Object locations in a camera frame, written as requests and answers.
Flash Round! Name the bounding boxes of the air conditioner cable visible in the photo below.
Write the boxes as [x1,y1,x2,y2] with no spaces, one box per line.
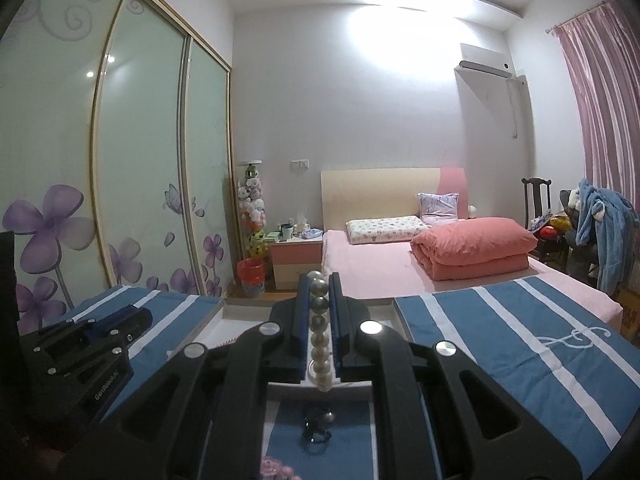
[509,77,521,139]

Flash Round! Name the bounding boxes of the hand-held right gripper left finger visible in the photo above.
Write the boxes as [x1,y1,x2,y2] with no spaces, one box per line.
[55,272,313,480]

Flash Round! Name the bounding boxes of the blue white striped tablecloth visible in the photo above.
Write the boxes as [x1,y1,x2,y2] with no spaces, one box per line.
[17,275,624,480]

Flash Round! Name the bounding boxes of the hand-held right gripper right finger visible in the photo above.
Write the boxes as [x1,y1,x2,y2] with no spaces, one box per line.
[329,272,597,480]

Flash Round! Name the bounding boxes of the floral sliding door wardrobe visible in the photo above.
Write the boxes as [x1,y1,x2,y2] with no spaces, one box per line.
[0,0,237,337]

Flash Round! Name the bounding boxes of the hanging stack of plush toys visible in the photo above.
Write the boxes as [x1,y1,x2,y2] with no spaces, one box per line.
[239,160,269,262]

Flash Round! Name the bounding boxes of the white pearl bracelet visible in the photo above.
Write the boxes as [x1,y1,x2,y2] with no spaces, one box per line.
[306,270,337,394]

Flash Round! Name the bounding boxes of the red waste bin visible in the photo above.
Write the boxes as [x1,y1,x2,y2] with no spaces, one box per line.
[236,258,267,297]

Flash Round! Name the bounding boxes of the bed with pink sheet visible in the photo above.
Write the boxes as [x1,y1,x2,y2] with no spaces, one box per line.
[320,227,624,312]

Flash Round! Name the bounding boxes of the white patterned pillow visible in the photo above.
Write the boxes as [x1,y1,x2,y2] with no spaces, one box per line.
[346,215,431,246]

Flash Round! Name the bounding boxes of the curtain rod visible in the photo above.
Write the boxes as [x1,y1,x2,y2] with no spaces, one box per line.
[545,2,622,37]

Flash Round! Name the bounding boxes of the pink curtain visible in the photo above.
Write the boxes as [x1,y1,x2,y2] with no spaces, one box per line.
[552,0,640,207]

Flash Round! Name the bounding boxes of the folded salmon pink quilt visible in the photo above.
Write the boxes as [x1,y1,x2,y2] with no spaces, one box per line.
[410,217,539,282]

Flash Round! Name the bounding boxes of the white air conditioner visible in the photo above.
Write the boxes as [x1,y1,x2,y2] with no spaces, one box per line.
[454,44,516,80]

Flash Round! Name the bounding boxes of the cream pink headboard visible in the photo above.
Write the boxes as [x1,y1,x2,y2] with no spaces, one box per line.
[320,165,469,234]

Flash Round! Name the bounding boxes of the purple pillow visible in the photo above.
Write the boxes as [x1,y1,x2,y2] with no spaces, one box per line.
[417,191,460,225]

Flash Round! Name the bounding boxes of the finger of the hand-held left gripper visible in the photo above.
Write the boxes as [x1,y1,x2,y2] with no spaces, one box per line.
[37,304,139,344]
[89,307,154,357]

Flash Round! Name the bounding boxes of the pink white nightstand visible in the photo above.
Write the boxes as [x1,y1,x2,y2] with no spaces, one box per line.
[267,232,325,291]

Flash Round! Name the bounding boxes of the colourful toys on chair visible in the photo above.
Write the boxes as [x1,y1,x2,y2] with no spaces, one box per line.
[530,215,573,243]

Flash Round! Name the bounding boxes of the black bead hair tie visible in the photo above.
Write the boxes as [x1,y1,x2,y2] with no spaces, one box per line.
[300,407,337,447]

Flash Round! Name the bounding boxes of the cardboard box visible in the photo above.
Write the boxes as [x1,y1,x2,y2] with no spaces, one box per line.
[617,285,640,342]

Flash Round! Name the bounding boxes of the pink bead bracelet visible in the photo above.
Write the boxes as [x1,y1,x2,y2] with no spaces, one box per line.
[259,455,297,480]

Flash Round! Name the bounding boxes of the blue fleece robe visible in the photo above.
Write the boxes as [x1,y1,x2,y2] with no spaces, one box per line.
[574,178,640,297]

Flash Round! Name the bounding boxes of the dark wooden chair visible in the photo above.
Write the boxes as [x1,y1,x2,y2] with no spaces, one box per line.
[521,177,569,267]

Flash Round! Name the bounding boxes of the grey shallow tray box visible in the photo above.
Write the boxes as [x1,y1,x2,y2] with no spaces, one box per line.
[197,296,418,404]

